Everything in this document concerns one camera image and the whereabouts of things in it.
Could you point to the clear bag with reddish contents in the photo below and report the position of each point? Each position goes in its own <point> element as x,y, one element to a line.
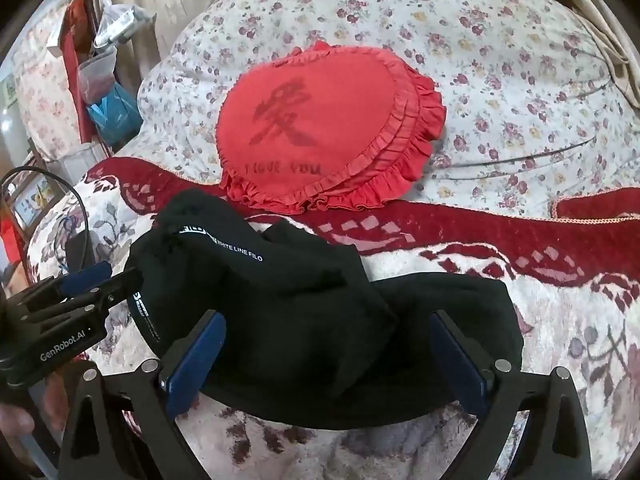
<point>97,77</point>

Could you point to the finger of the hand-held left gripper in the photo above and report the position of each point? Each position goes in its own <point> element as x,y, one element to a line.
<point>107,294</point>
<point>87,276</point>

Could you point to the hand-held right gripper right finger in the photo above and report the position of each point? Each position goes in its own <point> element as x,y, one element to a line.
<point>462,367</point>

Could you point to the red hanging cloth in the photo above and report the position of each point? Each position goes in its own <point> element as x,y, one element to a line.
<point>72,70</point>

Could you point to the blue plastic bag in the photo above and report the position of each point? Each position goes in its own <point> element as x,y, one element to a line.
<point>115,112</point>

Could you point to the pale floral curtain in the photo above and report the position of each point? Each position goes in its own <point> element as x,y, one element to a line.
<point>42,95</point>

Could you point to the framed picture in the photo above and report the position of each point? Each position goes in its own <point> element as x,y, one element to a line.
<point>35,202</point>

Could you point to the red heart-shaped ruffled pillow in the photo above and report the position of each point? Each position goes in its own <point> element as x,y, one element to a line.
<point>320,125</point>

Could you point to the red and white patterned blanket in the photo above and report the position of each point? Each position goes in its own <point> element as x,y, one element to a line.
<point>500,250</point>

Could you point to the white floral quilt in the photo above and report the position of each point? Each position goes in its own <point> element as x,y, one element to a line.
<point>500,85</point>

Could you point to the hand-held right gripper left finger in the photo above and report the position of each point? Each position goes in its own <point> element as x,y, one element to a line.
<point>192,367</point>

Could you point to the black flat device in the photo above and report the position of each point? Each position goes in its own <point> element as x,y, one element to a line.
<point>77,252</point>

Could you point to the clear plastic bag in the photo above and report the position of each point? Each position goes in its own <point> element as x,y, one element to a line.
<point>120,25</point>

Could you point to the beige cloth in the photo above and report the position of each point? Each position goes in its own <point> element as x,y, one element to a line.
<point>600,25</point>

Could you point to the black pants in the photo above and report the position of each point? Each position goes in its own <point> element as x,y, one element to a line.
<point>300,310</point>

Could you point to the person's left hand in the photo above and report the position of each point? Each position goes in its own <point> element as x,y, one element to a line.
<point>14,425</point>

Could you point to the clear plastic container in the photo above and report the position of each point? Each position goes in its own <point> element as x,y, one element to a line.
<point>75,162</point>

